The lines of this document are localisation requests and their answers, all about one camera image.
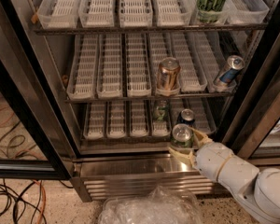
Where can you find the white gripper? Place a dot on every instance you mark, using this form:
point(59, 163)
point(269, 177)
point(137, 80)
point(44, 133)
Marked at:
point(209, 160)

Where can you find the top wire shelf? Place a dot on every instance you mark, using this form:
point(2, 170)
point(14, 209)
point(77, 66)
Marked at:
point(152, 29)

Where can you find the green can front bottom shelf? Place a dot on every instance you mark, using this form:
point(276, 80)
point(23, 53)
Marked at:
point(182, 136)

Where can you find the tall green can top shelf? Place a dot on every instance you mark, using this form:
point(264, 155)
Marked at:
point(209, 11)

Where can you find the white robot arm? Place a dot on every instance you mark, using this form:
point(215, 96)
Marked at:
point(257, 191)

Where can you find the stainless fridge base grille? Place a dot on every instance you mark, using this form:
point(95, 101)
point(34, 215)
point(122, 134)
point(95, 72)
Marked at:
point(96, 179)

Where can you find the left glass fridge door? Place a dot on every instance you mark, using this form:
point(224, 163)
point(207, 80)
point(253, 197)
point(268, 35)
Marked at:
point(32, 69)

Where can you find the copper can middle shelf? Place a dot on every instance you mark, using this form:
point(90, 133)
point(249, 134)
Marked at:
point(168, 71)

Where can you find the glass fridge door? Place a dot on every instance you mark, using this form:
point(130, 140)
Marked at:
point(255, 107)
point(32, 69)

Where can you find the dark blue can bottom shelf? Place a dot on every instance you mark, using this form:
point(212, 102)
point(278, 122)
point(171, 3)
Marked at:
point(186, 116)

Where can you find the blue silver can middle shelf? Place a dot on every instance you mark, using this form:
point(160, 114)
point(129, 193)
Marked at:
point(231, 69)

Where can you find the wire shelf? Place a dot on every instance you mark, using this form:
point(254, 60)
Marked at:
point(151, 97)
point(152, 29)
point(145, 139)

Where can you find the clear plastic bag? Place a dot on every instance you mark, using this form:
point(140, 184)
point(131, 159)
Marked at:
point(160, 206)

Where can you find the right glass fridge door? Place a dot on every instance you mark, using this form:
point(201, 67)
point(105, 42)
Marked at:
point(255, 107)

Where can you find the green can rear bottom shelf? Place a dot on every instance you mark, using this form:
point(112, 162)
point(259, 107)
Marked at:
point(160, 110)

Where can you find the middle wire shelf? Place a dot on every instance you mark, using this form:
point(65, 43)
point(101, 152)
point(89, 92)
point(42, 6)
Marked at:
point(151, 97)

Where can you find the bottom wire shelf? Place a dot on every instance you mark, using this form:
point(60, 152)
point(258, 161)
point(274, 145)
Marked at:
point(145, 139)

